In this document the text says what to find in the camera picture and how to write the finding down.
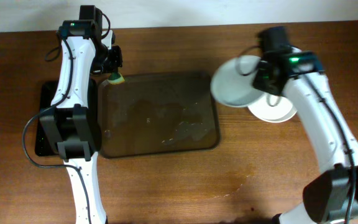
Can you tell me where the green and yellow sponge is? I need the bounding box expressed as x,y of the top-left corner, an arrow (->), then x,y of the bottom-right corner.
107,72 -> 125,85

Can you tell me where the white plate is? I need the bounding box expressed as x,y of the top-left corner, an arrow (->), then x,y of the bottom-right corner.
248,93 -> 297,123

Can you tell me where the pale blue plate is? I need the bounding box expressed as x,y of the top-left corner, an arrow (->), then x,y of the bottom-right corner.
210,55 -> 264,108

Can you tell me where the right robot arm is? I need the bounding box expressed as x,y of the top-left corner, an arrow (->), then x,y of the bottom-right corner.
253,46 -> 358,223

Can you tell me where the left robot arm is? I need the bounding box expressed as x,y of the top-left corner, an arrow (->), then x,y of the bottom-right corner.
39,19 -> 124,223

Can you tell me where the transparent brown serving tray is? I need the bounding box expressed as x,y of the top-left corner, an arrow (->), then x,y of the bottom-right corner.
98,72 -> 221,159

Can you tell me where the black plastic tray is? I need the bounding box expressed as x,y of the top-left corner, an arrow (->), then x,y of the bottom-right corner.
35,79 -> 101,160

